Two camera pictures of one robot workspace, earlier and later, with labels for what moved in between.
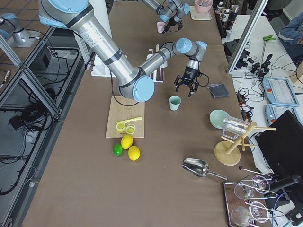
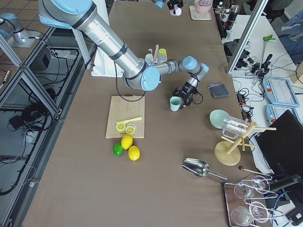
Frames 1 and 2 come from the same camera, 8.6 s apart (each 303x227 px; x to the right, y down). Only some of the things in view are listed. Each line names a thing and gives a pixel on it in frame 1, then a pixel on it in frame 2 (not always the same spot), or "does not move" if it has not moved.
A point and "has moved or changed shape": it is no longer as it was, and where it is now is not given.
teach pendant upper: [280, 91] does not move
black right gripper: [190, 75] → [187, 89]
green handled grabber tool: [269, 37] does not move
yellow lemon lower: [134, 152] does not move
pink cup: [160, 26] has moved or changed shape
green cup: [174, 102] does not move
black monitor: [282, 146] does not move
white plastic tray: [194, 15] does not move
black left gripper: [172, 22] → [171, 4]
